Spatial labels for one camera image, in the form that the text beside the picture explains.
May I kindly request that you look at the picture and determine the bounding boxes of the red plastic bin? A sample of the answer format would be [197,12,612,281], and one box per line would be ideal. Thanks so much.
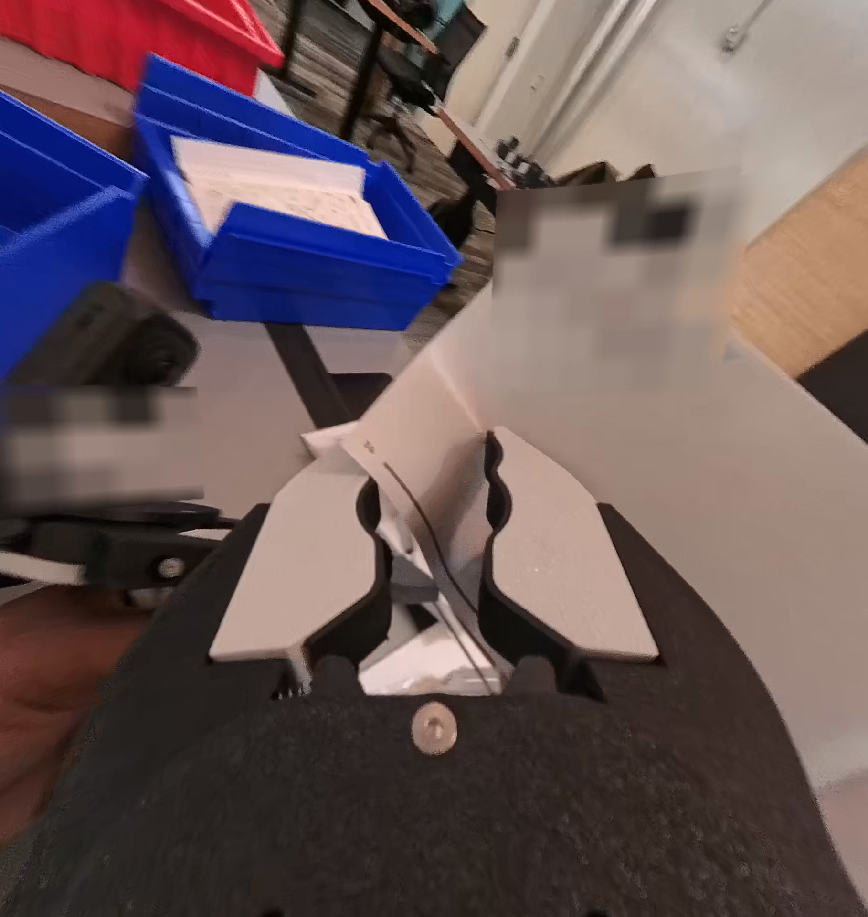
[0,0,286,97]

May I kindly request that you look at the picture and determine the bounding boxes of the tan wooden surface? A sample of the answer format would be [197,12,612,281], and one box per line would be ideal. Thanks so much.
[724,135,868,377]

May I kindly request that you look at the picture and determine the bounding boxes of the person's left hand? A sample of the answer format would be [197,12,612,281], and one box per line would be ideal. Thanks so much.
[0,587,152,857]

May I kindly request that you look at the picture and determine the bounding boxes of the toy instruction booklet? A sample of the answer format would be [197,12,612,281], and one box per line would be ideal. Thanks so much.
[301,287,868,796]

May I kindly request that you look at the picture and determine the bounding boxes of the wooden top table black legs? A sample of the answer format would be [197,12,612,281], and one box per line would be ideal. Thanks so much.
[284,0,442,144]
[434,107,542,216]

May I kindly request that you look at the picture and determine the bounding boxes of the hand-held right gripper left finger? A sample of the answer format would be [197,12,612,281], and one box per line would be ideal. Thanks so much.
[209,473,393,702]

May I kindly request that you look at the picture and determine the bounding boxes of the metal wall conduit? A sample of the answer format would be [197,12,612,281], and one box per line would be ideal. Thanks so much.
[720,0,779,54]

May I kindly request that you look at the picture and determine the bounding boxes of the white printed paper stack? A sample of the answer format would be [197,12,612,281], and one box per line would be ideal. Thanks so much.
[170,136,391,241]

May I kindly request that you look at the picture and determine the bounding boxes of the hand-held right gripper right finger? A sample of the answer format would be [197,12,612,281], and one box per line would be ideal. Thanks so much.
[477,426,658,671]

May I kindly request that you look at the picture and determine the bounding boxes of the black office chair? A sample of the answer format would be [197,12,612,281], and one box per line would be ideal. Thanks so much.
[373,0,453,173]

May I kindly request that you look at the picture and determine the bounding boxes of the blue plastic bin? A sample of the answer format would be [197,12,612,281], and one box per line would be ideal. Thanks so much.
[132,53,465,332]
[0,75,150,409]

